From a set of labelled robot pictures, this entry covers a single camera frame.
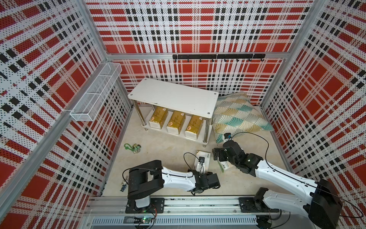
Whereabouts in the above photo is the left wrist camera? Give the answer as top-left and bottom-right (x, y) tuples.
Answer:
(199, 156), (205, 163)

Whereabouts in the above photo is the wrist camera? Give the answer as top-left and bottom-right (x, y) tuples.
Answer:
(199, 156), (205, 163)
(224, 133), (231, 141)

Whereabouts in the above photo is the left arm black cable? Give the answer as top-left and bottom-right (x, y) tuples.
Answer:
(122, 152), (205, 179)

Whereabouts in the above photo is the small blue sensor module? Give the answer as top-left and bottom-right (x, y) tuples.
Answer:
(120, 180), (128, 192)

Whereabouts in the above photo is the gold tissue pack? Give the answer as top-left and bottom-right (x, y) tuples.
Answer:
(149, 106), (168, 129)
(167, 111), (185, 135)
(185, 115), (204, 140)

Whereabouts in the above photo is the green gold patterned cushion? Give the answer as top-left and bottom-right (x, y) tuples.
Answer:
(213, 92), (274, 144)

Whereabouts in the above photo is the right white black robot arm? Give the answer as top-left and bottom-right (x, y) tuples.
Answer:
(212, 140), (343, 229)

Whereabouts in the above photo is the black wall hook rail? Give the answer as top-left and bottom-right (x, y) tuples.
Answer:
(172, 53), (266, 60)

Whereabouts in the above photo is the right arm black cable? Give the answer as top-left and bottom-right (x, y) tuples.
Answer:
(228, 131), (364, 219)

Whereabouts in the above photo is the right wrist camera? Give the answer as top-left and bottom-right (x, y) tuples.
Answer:
(224, 133), (231, 141)

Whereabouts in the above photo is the green circuit board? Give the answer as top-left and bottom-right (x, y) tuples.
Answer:
(133, 217), (154, 225)

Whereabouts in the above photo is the white two-tier shelf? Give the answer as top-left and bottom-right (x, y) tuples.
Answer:
(128, 78), (219, 147)

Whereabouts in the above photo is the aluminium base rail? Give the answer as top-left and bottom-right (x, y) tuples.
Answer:
(80, 196), (316, 229)

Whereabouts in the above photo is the white wire mesh basket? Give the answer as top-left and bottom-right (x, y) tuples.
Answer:
(70, 63), (122, 122)

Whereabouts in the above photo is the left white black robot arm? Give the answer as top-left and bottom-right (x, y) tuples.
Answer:
(125, 160), (221, 213)

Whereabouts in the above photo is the white tissue pack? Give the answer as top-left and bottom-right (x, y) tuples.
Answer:
(218, 161), (233, 173)
(193, 151), (211, 174)

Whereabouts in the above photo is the green figure keychain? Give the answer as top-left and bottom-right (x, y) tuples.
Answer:
(124, 143), (141, 154)

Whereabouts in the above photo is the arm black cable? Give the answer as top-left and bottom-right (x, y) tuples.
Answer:
(228, 131), (364, 219)
(122, 152), (205, 179)

